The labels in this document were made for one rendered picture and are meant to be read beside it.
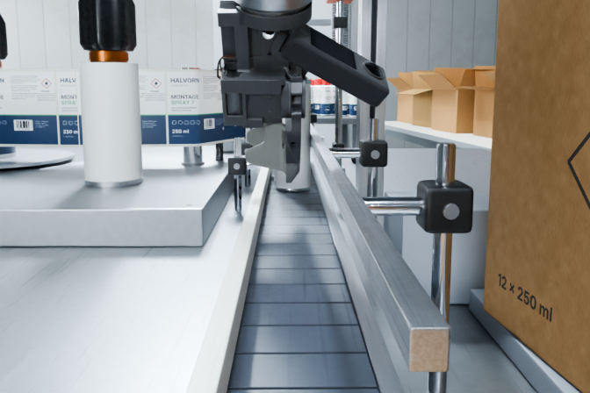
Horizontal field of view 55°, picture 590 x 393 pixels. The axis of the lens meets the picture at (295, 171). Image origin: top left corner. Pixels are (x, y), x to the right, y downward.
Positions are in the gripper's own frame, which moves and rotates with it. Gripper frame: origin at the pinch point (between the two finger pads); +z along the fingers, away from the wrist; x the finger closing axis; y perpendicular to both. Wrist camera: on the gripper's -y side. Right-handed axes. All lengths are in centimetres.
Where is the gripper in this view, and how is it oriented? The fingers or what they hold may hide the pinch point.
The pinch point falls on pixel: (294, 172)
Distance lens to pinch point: 65.0
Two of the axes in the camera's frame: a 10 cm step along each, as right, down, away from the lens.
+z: -0.1, 7.8, 6.2
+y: -10.0, 0.0, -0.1
